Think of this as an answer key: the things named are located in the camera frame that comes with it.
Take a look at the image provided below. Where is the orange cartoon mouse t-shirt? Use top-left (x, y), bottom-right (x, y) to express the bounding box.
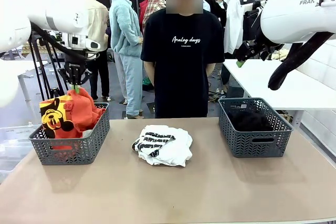
top-left (39, 87), bottom-right (107, 151)

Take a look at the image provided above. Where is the person's right forearm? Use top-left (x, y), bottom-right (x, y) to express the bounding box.
top-left (143, 61), bottom-right (156, 89)

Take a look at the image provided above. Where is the pale yellow cloth heap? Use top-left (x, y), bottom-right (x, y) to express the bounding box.
top-left (271, 48), bottom-right (291, 61)

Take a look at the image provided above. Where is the black camera tripod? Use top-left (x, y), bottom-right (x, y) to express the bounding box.
top-left (27, 32), bottom-right (69, 100)

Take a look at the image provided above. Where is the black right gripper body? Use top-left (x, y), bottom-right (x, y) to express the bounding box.
top-left (251, 28), bottom-right (285, 57)

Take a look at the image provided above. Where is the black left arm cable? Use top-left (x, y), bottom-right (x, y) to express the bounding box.
top-left (30, 22), bottom-right (89, 62)

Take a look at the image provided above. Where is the white table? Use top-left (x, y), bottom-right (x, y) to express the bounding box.
top-left (222, 58), bottom-right (336, 111)
top-left (15, 60), bottom-right (49, 101)

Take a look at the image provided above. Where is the black garment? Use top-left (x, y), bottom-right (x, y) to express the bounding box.
top-left (227, 108), bottom-right (276, 132)

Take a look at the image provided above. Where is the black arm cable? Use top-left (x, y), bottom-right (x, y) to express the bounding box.
top-left (267, 31), bottom-right (335, 91)
top-left (30, 22), bottom-right (89, 62)

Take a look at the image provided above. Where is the mannequin in blue fleece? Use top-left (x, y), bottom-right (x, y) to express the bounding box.
top-left (108, 0), bottom-right (144, 119)

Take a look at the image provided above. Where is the mannequin in white shirt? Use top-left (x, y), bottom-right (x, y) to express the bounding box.
top-left (224, 0), bottom-right (246, 55)

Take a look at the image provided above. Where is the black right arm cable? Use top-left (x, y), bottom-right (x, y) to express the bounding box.
top-left (267, 31), bottom-right (335, 91)

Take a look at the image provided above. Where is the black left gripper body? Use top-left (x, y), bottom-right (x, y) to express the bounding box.
top-left (64, 55), bottom-right (89, 78)

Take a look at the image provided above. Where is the person's left forearm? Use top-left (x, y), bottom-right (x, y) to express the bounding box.
top-left (205, 62), bottom-right (216, 77)

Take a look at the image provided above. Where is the white black-print t-shirt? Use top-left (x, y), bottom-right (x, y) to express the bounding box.
top-left (132, 125), bottom-right (194, 167)

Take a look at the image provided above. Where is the clear plastic storage bin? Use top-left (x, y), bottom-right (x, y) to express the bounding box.
top-left (0, 125), bottom-right (40, 175)

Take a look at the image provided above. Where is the dark grey plastic basket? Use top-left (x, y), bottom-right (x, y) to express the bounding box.
top-left (28, 102), bottom-right (111, 166)
top-left (218, 97), bottom-right (294, 158)

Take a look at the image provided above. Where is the mannequin in black jacket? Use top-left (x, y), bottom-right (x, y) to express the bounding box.
top-left (240, 0), bottom-right (265, 41)

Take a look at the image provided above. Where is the mannequin in black suit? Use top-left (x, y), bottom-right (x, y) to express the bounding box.
top-left (209, 0), bottom-right (228, 25)

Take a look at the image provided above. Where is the mannequin in beige shirt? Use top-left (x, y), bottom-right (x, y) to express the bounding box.
top-left (80, 0), bottom-right (111, 101)

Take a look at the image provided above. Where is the table with patterned cloth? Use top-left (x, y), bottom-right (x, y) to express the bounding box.
top-left (22, 42), bottom-right (34, 57)

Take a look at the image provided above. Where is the person in black t-shirt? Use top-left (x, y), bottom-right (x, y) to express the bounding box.
top-left (141, 0), bottom-right (226, 119)

